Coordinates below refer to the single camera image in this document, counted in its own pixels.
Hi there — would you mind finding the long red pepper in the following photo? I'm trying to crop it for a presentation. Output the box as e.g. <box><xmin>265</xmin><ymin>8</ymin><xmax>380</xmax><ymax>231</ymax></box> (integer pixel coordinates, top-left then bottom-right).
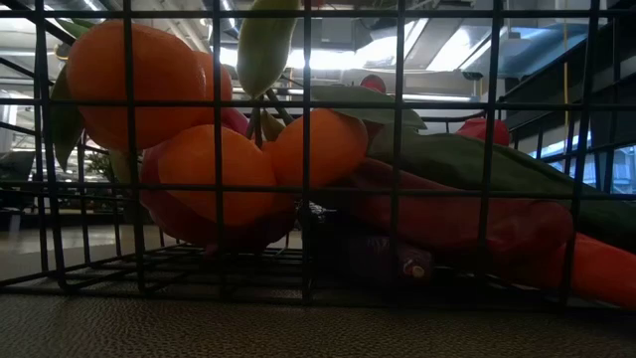
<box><xmin>347</xmin><ymin>158</ymin><xmax>576</xmax><ymax>290</ymax></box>

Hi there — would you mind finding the red bell pepper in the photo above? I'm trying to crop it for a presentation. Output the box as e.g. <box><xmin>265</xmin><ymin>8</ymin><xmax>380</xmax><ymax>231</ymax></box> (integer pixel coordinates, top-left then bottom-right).
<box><xmin>455</xmin><ymin>116</ymin><xmax>512</xmax><ymax>148</ymax></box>

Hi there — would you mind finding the black aluminium table frame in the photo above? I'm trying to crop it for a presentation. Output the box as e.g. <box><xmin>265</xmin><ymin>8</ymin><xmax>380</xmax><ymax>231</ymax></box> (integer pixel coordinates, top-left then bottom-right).
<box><xmin>0</xmin><ymin>206</ymin><xmax>130</xmax><ymax>233</ymax></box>

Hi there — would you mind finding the orange carrot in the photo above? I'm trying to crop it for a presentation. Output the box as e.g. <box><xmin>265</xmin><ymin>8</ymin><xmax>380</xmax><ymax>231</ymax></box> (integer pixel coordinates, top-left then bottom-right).
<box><xmin>569</xmin><ymin>231</ymin><xmax>636</xmax><ymax>313</ymax></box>

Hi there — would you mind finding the large ventilation duct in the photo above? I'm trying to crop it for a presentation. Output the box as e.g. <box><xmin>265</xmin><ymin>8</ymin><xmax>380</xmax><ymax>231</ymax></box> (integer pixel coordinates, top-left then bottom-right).
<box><xmin>496</xmin><ymin>22</ymin><xmax>587</xmax><ymax>80</ymax></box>

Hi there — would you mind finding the pink dragon fruit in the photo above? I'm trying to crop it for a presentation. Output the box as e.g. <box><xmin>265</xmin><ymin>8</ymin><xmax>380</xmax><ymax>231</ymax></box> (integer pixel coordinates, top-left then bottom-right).
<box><xmin>54</xmin><ymin>17</ymin><xmax>300</xmax><ymax>256</ymax></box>

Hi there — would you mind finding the round grey mat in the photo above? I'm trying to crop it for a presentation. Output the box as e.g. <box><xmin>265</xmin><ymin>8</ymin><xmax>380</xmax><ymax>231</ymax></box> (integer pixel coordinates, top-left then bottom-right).
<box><xmin>0</xmin><ymin>292</ymin><xmax>636</xmax><ymax>358</ymax></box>

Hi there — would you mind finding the yellow hanging cable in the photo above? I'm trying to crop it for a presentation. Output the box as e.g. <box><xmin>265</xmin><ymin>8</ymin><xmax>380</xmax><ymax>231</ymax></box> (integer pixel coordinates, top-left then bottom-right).
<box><xmin>560</xmin><ymin>24</ymin><xmax>569</xmax><ymax>105</ymax></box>

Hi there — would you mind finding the long ceiling light fixture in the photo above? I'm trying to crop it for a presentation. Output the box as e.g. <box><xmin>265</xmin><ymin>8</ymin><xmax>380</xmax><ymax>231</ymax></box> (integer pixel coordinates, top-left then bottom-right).
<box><xmin>233</xmin><ymin>87</ymin><xmax>474</xmax><ymax>103</ymax></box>

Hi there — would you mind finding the dark green pepper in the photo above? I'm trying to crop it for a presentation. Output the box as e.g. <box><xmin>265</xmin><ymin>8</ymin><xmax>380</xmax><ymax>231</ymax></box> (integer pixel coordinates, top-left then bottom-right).
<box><xmin>367</xmin><ymin>123</ymin><xmax>636</xmax><ymax>255</ymax></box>

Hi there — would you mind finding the black wire basket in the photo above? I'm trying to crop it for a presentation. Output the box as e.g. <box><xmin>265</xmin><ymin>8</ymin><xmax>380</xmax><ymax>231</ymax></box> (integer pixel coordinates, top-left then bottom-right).
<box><xmin>0</xmin><ymin>0</ymin><xmax>636</xmax><ymax>312</ymax></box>

